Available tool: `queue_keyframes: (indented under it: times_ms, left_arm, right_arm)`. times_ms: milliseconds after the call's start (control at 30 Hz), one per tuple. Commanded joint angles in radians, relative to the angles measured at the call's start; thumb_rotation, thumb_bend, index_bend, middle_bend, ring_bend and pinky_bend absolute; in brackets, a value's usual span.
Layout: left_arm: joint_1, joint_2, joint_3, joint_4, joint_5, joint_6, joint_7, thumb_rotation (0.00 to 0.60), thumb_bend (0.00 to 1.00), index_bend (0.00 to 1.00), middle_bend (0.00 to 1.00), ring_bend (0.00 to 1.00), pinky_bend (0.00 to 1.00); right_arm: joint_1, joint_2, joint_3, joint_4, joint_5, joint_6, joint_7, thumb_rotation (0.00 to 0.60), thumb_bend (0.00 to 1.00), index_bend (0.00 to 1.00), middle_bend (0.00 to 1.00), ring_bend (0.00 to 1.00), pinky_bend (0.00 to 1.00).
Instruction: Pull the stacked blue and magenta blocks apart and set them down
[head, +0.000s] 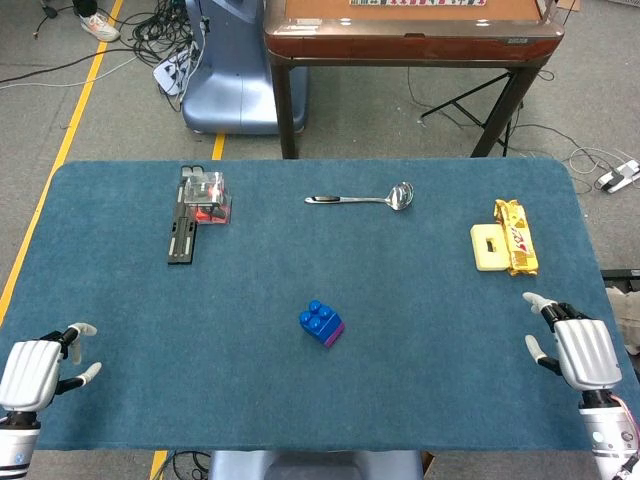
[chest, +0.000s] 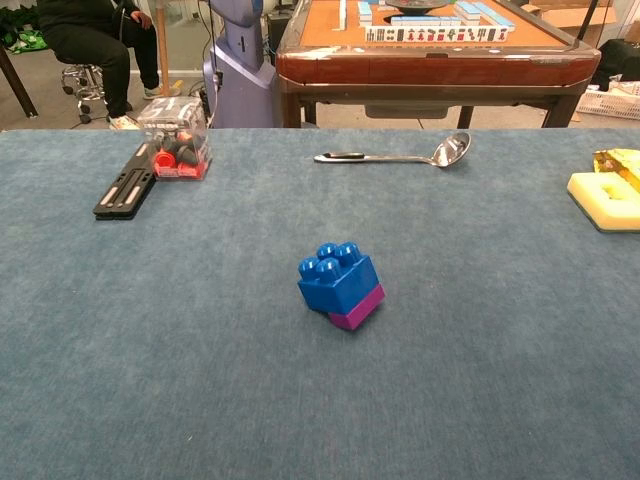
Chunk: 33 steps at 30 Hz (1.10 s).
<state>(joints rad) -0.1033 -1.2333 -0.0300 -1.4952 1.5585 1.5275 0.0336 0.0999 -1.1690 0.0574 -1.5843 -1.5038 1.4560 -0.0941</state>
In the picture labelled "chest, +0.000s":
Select seated person in black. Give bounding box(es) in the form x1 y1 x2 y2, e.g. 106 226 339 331
37 0 184 132

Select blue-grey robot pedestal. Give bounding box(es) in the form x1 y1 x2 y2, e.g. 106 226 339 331
202 0 281 129

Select blue toy brick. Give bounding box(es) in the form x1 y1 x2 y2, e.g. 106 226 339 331
297 241 381 315

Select white plastic basket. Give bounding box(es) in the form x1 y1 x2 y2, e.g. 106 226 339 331
574 79 640 121

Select metal ladle black handle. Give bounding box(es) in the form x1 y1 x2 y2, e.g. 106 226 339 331
313 131 473 169

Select brown mahjong table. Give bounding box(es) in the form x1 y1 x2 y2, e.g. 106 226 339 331
274 0 602 129

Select pale yellow foam block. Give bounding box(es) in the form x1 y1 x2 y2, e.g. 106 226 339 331
566 171 640 233

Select black flat slotted plate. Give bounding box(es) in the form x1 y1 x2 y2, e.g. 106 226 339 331
92 142 157 222

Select purple toy brick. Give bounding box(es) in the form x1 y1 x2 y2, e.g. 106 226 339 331
327 284 387 332

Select golden snack packet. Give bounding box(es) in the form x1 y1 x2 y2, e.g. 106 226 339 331
592 148 640 194

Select row of mahjong tiles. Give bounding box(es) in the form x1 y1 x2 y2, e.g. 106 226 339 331
364 24 510 44

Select dark wooden table leg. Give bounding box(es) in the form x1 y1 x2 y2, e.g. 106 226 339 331
0 44 39 119

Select chrome swivel stool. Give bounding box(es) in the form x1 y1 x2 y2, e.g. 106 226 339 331
60 62 134 125

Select blue felt table cover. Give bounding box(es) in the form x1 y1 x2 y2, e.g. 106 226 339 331
0 127 640 480

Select black bag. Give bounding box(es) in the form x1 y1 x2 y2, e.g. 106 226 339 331
597 38 640 92

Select green bag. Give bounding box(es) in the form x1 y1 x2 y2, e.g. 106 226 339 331
0 19 49 55

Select clear plastic box red parts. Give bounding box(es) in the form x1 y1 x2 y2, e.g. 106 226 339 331
137 97 215 182

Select wooden pole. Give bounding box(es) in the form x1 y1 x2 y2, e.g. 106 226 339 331
155 0 171 97

